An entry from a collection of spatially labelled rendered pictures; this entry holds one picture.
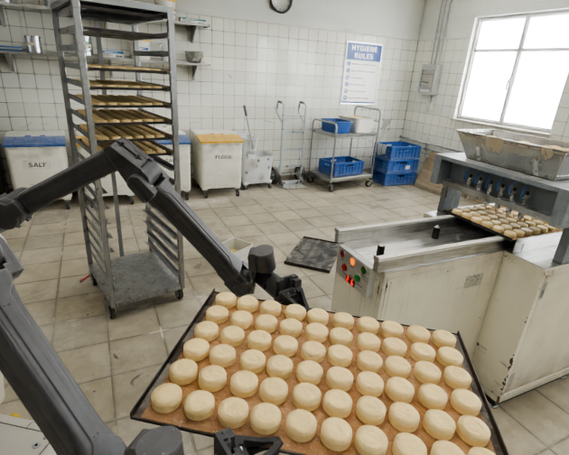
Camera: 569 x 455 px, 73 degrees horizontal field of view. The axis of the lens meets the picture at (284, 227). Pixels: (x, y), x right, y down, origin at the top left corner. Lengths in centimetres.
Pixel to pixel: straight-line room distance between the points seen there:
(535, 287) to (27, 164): 436
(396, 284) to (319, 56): 472
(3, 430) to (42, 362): 127
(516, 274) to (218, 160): 364
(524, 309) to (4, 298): 191
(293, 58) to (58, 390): 546
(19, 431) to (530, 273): 212
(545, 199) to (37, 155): 428
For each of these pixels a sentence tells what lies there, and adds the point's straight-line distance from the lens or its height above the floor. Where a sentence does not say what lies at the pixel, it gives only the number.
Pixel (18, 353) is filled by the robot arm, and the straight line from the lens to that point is 61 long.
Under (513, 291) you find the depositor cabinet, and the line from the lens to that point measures 208.
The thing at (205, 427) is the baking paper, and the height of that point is 101.
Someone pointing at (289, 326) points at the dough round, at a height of 103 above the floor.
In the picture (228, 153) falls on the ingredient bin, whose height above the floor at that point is 56.
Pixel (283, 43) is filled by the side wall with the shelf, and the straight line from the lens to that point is 574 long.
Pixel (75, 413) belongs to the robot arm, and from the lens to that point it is 62.
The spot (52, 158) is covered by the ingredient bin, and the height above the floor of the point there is 57.
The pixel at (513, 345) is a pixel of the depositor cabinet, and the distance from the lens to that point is 216.
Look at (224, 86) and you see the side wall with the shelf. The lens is 544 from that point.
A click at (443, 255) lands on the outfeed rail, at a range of 177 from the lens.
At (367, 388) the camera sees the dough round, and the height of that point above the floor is 102.
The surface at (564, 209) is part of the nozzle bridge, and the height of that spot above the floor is 110.
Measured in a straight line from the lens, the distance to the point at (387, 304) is 167.
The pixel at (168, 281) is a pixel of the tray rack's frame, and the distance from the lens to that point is 282.
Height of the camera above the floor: 155
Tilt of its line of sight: 22 degrees down
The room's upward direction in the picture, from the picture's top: 4 degrees clockwise
